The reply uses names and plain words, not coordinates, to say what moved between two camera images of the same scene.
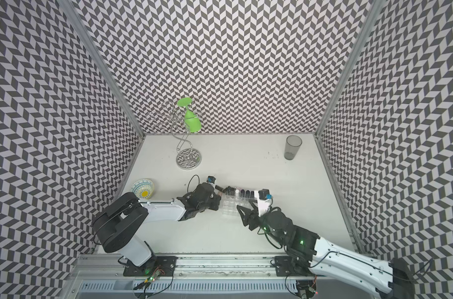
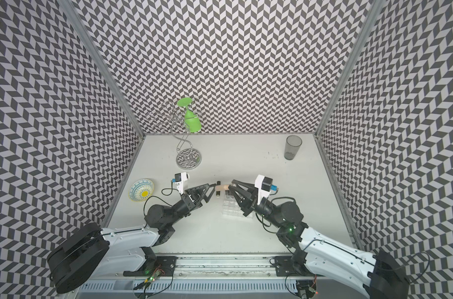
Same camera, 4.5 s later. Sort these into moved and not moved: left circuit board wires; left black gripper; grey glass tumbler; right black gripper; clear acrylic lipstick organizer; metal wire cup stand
Moved: left black gripper; right black gripper
Not moved: metal wire cup stand; grey glass tumbler; left circuit board wires; clear acrylic lipstick organizer
